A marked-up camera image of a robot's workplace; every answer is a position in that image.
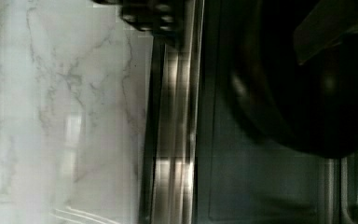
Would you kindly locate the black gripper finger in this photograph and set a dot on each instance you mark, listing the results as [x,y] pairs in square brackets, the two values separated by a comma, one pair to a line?
[324,26]

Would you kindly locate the black bowl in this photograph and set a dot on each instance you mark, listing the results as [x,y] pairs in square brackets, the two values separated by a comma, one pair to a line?
[310,107]

